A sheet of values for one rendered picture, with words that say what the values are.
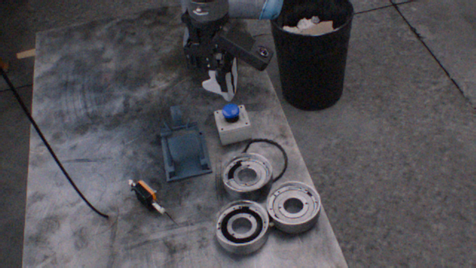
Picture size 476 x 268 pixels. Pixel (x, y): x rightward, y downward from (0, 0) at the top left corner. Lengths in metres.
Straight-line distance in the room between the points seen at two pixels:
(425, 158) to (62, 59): 1.41
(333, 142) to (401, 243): 0.53
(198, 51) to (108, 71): 0.53
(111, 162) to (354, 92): 1.51
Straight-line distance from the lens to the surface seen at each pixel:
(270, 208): 1.12
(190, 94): 1.42
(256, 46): 1.07
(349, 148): 2.35
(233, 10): 1.41
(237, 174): 1.18
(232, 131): 1.25
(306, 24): 2.45
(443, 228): 2.15
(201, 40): 1.09
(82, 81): 1.56
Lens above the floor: 1.72
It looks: 45 degrees down
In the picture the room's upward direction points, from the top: 8 degrees counter-clockwise
